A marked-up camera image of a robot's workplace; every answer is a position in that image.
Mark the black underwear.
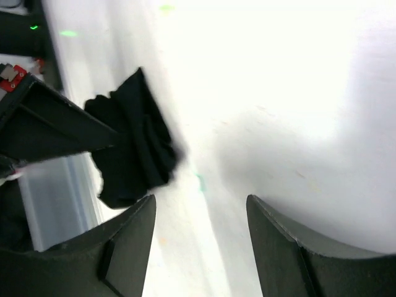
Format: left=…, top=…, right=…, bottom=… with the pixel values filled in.
left=84, top=67, right=183, bottom=209

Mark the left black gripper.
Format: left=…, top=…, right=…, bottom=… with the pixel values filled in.
left=1, top=63, right=121, bottom=163

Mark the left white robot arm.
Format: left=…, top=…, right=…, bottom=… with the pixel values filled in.
left=1, top=1, right=121, bottom=171

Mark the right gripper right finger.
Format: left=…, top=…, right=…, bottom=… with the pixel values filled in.
left=246, top=195, right=395, bottom=297

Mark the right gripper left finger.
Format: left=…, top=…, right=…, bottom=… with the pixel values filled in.
left=1, top=195, right=157, bottom=296

